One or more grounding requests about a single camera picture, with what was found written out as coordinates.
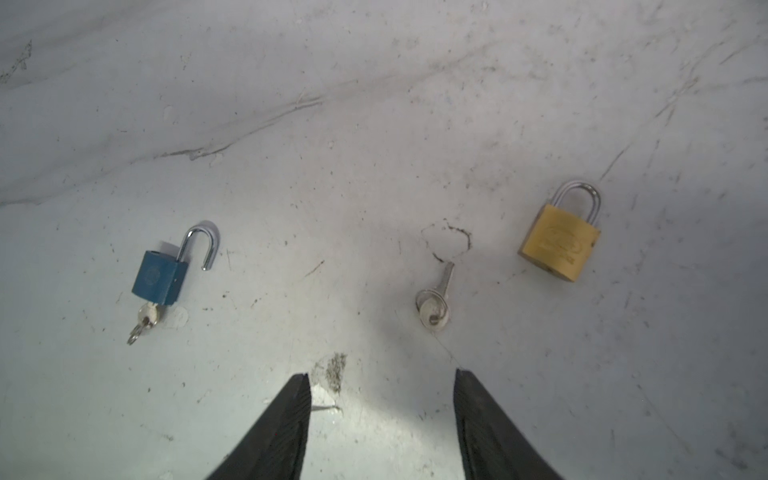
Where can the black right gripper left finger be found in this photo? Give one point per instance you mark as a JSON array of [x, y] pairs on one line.
[[274, 447]]

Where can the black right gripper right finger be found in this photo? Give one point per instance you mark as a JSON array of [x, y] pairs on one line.
[[491, 445]]

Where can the blue padlock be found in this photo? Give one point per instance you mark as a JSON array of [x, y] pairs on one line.
[[161, 276]]

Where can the brass padlock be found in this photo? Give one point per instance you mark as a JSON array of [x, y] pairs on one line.
[[560, 242]]

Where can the silver key with ring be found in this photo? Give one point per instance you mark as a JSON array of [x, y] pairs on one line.
[[432, 305]]

